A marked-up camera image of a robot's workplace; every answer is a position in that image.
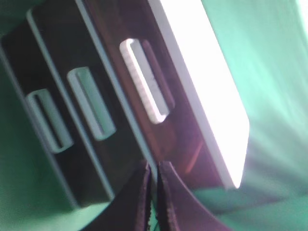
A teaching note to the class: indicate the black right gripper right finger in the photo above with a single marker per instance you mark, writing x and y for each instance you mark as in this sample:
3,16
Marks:
177,207

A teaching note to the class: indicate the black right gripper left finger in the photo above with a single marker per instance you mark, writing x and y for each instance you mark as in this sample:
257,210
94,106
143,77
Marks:
131,208

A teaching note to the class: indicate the dark top drawer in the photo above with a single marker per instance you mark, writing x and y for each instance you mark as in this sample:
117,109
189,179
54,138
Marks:
133,51

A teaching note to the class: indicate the dark drawer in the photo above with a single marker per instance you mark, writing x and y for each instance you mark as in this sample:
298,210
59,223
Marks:
133,51
50,118
81,77

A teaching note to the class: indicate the dark middle drawer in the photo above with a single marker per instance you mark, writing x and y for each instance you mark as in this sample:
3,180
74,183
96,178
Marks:
81,77

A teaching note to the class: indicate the dark bottom drawer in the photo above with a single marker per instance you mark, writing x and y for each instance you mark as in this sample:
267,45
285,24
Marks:
50,118

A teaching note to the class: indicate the green cloth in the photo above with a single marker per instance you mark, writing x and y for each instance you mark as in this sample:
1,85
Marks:
266,46

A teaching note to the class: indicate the white drawer cabinet frame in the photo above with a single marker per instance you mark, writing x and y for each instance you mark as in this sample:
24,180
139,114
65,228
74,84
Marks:
207,83

